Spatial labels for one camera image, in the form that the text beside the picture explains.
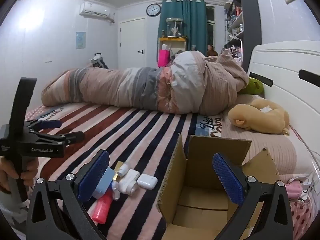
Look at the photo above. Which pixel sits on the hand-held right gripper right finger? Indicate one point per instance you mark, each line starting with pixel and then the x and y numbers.
pixel 227 180

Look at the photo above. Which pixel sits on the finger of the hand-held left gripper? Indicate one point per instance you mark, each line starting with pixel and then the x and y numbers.
pixel 50 124
pixel 72 137

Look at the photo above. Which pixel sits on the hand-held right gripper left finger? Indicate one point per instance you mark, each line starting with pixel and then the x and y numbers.
pixel 93 177

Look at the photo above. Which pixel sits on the light blue box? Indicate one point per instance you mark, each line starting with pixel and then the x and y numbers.
pixel 105 185

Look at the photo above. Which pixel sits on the small white bottle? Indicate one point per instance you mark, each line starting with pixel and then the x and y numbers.
pixel 123 169

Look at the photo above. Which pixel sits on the pink bottle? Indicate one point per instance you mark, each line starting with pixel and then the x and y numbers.
pixel 102 207

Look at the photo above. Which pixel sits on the brown cardboard box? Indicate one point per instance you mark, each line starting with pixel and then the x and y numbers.
pixel 200 200

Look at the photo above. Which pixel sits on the white round device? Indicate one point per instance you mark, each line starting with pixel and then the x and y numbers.
pixel 128 182

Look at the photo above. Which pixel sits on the white earbuds case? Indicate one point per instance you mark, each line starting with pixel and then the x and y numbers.
pixel 147 181

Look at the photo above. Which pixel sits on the person's left hand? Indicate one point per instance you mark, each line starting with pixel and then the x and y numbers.
pixel 6 172

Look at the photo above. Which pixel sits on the pink ribbed pillow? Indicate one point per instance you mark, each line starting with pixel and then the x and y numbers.
pixel 272 150

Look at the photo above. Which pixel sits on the tan plush toy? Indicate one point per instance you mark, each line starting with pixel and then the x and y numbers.
pixel 260 120

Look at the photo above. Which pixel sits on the pink grey rolled quilt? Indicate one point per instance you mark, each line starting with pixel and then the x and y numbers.
pixel 125 87

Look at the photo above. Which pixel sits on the grey black object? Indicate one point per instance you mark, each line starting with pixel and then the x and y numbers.
pixel 97 61

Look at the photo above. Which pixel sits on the pink pig toy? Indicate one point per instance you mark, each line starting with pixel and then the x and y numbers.
pixel 301 215

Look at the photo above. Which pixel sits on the green plush toy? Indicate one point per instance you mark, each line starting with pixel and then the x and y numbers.
pixel 253 86

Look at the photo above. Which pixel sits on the white door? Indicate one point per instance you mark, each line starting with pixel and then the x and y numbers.
pixel 131 42

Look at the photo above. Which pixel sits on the bright pink bag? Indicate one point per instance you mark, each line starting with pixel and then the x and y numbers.
pixel 163 58

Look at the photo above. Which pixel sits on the white air conditioner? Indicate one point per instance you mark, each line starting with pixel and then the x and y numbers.
pixel 96 11

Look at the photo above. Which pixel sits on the brown plush toy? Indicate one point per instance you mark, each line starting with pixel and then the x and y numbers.
pixel 212 52

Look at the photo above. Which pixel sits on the white headboard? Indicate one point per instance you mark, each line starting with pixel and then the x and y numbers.
pixel 282 62

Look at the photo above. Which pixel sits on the yellow table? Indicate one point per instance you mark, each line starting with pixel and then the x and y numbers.
pixel 172 39

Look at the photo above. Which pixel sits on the glass display tank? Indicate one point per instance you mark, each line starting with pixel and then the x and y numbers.
pixel 174 27

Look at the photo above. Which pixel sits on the window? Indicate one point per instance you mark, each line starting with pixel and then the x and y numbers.
pixel 210 25

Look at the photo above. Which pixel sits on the teal curtain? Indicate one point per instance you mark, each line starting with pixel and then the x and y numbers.
pixel 192 22

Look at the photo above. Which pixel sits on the black bookshelf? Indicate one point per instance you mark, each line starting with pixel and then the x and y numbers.
pixel 250 17

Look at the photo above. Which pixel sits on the light blue wall poster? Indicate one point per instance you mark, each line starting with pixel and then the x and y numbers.
pixel 81 40

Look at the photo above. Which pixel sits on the round wall clock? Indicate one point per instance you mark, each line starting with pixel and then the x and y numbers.
pixel 153 10

